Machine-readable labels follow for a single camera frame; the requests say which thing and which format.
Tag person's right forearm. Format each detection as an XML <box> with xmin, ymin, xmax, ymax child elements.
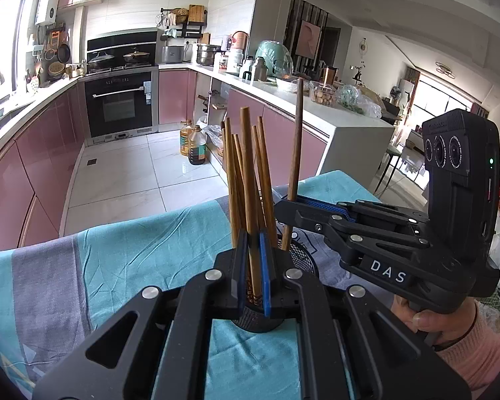
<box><xmin>435</xmin><ymin>300</ymin><xmax>500</xmax><ymax>400</ymax></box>

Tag clear snack container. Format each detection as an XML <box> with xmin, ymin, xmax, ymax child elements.
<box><xmin>310</xmin><ymin>83</ymin><xmax>336</xmax><ymax>105</ymax></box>

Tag white plastic bag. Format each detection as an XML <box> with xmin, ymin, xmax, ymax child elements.
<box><xmin>204</xmin><ymin>123</ymin><xmax>223</xmax><ymax>146</ymax></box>

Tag wall utensil rack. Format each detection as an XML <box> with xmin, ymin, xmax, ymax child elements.
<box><xmin>162</xmin><ymin>4</ymin><xmax>207</xmax><ymax>38</ymax></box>

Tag silver countertop appliance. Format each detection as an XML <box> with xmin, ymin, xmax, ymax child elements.
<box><xmin>162</xmin><ymin>45</ymin><xmax>185</xmax><ymax>64</ymax></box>

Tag black mesh utensil holder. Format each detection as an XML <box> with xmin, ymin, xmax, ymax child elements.
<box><xmin>232</xmin><ymin>233</ymin><xmax>320</xmax><ymax>334</ymax></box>

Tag black built-in oven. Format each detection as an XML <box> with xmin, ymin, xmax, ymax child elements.
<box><xmin>84</xmin><ymin>71</ymin><xmax>154</xmax><ymax>138</ymax></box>

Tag teal grey printed tablecloth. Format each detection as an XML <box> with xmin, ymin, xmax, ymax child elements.
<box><xmin>0</xmin><ymin>171</ymin><xmax>380</xmax><ymax>400</ymax></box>

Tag kitchen window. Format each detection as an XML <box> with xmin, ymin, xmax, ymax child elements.
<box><xmin>0</xmin><ymin>0</ymin><xmax>38</xmax><ymax>126</ymax></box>

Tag white wall water heater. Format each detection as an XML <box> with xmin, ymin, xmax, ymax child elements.
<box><xmin>35</xmin><ymin>0</ymin><xmax>63</xmax><ymax>26</ymax></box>

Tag dark thermos flask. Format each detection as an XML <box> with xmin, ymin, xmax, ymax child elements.
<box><xmin>250</xmin><ymin>56</ymin><xmax>267</xmax><ymax>82</ymax></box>

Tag steel stockpot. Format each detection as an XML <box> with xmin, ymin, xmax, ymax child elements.
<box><xmin>197</xmin><ymin>44</ymin><xmax>221</xmax><ymax>66</ymax></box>

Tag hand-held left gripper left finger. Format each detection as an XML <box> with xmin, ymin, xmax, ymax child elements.
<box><xmin>32</xmin><ymin>229</ymin><xmax>251</xmax><ymax>400</ymax></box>

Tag person's right hand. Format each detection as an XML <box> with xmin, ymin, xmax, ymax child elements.
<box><xmin>391</xmin><ymin>296</ymin><xmax>479</xmax><ymax>346</ymax></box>

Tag plastic bag of greens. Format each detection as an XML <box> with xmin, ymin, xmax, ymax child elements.
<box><xmin>337</xmin><ymin>84</ymin><xmax>382</xmax><ymax>118</ymax></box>

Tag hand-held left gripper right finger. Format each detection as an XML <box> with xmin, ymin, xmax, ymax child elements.
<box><xmin>258</xmin><ymin>231</ymin><xmax>472</xmax><ymax>400</ymax></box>

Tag mint green appliance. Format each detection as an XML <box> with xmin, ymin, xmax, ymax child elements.
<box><xmin>256</xmin><ymin>40</ymin><xmax>292</xmax><ymax>73</ymax></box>

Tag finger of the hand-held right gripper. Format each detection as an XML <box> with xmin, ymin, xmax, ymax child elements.
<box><xmin>295</xmin><ymin>195</ymin><xmax>431</xmax><ymax>228</ymax></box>
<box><xmin>274</xmin><ymin>199</ymin><xmax>431</xmax><ymax>261</ymax></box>

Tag pink base cabinets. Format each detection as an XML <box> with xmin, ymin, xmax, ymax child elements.
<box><xmin>158</xmin><ymin>64</ymin><xmax>394</xmax><ymax>184</ymax></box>
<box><xmin>0</xmin><ymin>77</ymin><xmax>86</xmax><ymax>255</ymax></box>

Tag framed wall picture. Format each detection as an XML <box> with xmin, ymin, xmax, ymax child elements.
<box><xmin>296</xmin><ymin>20</ymin><xmax>321</xmax><ymax>57</ymax></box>

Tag dark brown wooden chopstick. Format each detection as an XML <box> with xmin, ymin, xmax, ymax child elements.
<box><xmin>280</xmin><ymin>77</ymin><xmax>305</xmax><ymax>251</ymax></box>

